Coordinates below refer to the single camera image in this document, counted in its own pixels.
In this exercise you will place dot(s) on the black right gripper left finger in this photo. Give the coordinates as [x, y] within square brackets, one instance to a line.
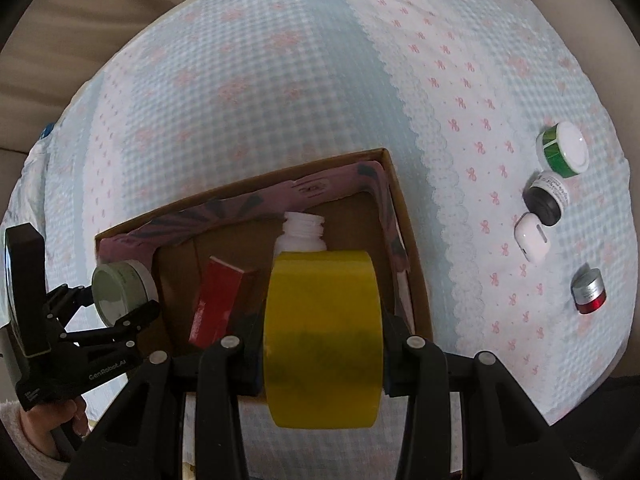
[140, 436]

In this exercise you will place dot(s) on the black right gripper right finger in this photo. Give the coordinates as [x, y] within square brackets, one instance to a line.
[467, 418]

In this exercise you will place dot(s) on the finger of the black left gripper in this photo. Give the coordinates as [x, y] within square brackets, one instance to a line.
[114, 344]
[63, 302]

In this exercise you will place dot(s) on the pale green lid jar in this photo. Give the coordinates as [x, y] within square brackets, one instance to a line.
[120, 287]

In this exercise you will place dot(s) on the red Marubi cosmetics box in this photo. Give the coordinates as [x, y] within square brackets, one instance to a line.
[224, 291]

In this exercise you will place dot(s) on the red silver cosmetic jar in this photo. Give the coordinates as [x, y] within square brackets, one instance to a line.
[588, 291]

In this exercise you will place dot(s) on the yellow tape roll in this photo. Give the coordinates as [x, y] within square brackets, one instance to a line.
[323, 341]

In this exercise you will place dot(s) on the white pill bottle green label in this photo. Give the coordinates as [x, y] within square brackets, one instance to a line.
[300, 233]

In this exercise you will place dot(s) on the black jar white label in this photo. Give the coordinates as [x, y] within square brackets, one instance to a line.
[547, 196]

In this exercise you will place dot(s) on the green jar white lid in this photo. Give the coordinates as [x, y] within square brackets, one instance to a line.
[563, 149]

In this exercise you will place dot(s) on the left hand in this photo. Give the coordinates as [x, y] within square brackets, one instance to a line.
[39, 422]

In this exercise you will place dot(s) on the pink patterned box liner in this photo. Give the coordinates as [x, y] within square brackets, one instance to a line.
[297, 188]

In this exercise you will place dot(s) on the white earbuds case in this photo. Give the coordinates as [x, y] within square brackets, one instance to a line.
[531, 239]

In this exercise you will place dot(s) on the light blue checkered bedspread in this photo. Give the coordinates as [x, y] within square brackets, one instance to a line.
[217, 91]

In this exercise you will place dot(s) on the brown cardboard box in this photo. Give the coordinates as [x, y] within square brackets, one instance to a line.
[349, 224]

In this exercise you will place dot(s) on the beige curtain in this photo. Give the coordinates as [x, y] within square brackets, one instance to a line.
[49, 48]

